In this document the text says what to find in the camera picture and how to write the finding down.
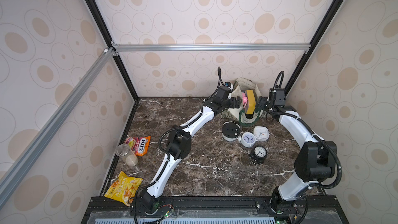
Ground yellow square alarm clock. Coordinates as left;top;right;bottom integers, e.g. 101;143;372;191
244;89;257;115

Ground pink twin-bell alarm clock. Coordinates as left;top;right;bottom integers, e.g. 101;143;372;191
243;96;248;105

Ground cream canvas tote bag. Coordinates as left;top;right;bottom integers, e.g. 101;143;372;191
221;78;263;127

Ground white clock black back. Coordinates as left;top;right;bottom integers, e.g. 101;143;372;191
221;121;241;142

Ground small white round clock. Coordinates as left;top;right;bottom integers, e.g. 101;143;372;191
238;132;257;148

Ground small black twin-bell clock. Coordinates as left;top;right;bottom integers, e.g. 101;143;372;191
249;145;267;164

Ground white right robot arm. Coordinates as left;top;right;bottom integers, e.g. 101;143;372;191
256;71;343;212

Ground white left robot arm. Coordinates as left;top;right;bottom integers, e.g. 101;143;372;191
131;67;242;224

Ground white square orange-number clock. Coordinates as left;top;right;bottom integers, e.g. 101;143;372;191
254;126;269;142

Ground Fox's candy bag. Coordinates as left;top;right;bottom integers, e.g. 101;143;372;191
124;136;151;157

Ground clear plastic jar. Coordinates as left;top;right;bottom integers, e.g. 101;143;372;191
115;144;138;167

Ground yellow snack packet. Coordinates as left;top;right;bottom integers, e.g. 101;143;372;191
104;172;143;206

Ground aluminium frame bar rear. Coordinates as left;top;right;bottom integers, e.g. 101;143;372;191
105;43;311;54

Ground aluminium frame bar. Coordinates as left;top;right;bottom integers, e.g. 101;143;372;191
1;47;115;208
105;43;311;54

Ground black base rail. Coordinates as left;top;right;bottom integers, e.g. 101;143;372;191
82;195;349;224

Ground aluminium frame bar left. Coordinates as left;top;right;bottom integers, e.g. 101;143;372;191
1;47;115;208

